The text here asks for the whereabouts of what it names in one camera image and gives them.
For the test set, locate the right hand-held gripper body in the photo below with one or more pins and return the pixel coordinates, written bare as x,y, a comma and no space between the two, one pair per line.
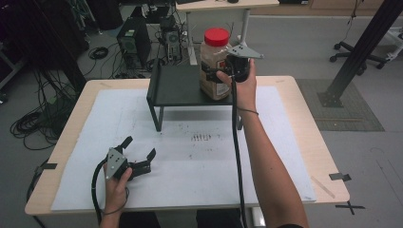
240,68

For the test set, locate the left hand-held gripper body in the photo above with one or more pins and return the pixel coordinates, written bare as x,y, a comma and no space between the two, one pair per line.
116,160

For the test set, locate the clear jar with red lid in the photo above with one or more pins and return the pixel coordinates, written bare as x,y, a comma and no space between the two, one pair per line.
213,50

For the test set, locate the black metal shelf rack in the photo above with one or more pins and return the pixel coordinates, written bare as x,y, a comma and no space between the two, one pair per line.
180,85

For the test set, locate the person's left hand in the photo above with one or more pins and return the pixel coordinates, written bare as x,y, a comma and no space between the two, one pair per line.
115,190

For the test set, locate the white table mat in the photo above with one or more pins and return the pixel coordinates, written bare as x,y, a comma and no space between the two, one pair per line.
126,110

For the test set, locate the thin black wrist band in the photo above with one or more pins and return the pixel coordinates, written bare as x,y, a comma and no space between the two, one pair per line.
248,110
127,198

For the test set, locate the open computer case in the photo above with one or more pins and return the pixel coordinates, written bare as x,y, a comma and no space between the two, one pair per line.
172,41

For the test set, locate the white desk with wooden top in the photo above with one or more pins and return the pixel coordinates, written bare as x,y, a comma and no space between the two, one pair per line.
218,12

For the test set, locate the person's left leg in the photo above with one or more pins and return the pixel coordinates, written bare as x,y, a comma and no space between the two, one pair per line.
141,221

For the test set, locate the person's leg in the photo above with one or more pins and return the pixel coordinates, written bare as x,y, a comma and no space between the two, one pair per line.
141,221
218,219

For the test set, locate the black tape strip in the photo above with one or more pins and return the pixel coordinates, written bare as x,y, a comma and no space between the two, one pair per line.
49,166
339,176

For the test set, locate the black computer tower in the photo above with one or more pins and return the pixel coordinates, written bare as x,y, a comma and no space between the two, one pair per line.
134,41

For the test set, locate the person's right leg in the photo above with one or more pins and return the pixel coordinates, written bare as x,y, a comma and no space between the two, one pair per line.
218,219

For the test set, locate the grey floor mat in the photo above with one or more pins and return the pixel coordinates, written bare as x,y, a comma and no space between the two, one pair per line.
355,117

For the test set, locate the white table leg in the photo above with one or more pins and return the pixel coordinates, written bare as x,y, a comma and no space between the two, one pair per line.
257,220

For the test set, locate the black office chair base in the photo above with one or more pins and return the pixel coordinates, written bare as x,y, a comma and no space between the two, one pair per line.
370,58

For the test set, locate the dark curtain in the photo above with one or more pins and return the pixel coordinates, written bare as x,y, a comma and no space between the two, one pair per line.
41,34

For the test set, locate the black tape cross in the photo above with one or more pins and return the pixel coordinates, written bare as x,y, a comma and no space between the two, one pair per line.
350,207

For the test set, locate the black metal post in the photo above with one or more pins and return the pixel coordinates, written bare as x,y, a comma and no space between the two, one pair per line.
358,53

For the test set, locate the white frame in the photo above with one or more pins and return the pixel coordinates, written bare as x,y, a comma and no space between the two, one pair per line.
396,44

